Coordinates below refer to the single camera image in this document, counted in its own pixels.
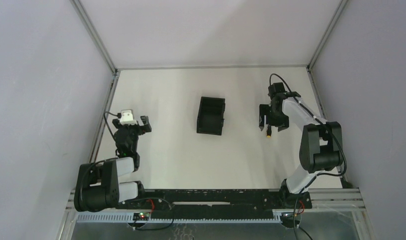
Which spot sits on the control circuit board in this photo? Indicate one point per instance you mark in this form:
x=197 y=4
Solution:
x=141 y=216
x=289 y=221

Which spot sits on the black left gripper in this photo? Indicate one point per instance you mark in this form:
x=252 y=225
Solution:
x=129 y=126

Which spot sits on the black and yellow screwdriver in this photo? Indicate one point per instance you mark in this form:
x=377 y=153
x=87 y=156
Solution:
x=268 y=131

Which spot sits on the slotted grey cable duct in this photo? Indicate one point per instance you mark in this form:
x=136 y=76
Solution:
x=130 y=217

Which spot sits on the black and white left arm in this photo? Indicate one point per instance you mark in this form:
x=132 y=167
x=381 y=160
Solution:
x=98 y=187

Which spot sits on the right control circuit board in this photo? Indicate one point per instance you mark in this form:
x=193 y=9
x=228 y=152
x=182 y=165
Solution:
x=289 y=221

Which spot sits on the black plastic bin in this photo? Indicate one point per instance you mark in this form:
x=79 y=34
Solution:
x=210 y=118

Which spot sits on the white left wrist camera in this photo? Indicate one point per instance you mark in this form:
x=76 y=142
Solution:
x=127 y=118

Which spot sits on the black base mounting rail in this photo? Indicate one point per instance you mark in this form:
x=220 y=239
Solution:
x=218 y=203

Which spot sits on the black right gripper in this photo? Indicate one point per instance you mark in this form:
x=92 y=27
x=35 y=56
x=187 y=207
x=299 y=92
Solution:
x=272 y=117

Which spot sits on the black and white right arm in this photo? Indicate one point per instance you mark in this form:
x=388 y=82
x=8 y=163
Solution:
x=320 y=148

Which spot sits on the left control circuit board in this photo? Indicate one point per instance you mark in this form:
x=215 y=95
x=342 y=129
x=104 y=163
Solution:
x=141 y=216

